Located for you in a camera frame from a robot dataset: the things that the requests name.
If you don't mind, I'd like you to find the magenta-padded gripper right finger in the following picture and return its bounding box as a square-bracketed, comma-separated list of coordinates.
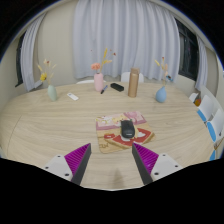
[131, 142, 184, 186]

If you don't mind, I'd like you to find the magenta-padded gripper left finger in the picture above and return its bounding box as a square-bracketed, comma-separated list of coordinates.
[41, 142, 92, 186]

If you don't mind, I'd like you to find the black computer mouse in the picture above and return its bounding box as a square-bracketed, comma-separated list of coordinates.
[120, 119, 136, 140]

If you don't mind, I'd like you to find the cartoon print mouse pad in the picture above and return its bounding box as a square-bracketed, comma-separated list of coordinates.
[95, 110, 156, 154]

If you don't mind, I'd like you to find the blue vase with dried flowers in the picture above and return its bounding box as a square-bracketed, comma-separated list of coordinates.
[153, 56, 174, 104]

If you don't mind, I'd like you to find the green vase with dried flowers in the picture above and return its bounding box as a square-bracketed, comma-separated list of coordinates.
[36, 58, 59, 102]

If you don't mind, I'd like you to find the gold drink bottle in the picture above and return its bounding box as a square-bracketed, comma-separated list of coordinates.
[127, 67, 141, 98]

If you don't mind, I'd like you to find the small black box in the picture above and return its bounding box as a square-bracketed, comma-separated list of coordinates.
[110, 82, 125, 93]

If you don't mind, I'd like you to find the pink vase with dried flowers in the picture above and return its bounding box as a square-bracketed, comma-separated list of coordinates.
[90, 47, 118, 93]

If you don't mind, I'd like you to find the narrow white curtain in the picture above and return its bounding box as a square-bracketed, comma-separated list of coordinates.
[194, 34, 209, 92]
[20, 13, 48, 93]

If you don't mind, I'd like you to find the dark window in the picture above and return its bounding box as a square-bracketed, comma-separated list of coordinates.
[174, 18, 200, 82]
[14, 31, 28, 88]

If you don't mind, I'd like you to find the wide white curtain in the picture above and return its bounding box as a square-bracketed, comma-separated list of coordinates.
[72, 0, 181, 83]

